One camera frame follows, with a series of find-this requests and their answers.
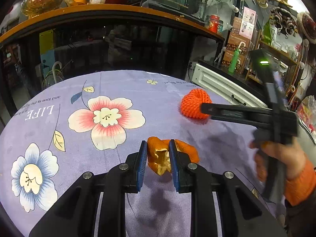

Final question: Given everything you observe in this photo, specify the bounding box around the purple floral tablecloth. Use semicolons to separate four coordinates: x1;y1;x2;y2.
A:
0;69;287;237

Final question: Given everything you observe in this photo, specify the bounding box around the wooden curved counter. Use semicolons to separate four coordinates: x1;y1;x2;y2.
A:
1;4;224;45

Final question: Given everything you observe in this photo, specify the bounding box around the wooden shelf unit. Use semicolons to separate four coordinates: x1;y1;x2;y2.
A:
247;41;300;99

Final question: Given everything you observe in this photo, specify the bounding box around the orange sleeve forearm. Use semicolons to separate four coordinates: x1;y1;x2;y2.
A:
284;159;316;206

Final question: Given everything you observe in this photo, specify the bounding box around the green bottle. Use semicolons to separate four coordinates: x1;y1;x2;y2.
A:
228;48;239;73

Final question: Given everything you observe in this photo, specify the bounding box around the red tin can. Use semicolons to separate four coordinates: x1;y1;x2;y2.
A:
208;14;220;33

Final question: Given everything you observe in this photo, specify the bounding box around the right hand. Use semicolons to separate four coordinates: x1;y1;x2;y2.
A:
250;138;306;180

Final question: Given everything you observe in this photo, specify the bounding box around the white curved drawer front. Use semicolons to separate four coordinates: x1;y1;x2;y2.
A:
192;63;267;108

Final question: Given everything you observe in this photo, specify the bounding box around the glass fruit bowl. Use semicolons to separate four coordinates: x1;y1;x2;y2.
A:
21;0;63;18

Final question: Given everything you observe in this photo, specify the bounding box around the orange foam fruit net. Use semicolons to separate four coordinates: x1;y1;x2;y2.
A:
180;88;212;120

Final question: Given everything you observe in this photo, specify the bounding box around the orange peel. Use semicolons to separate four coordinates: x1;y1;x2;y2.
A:
147;136;200;176

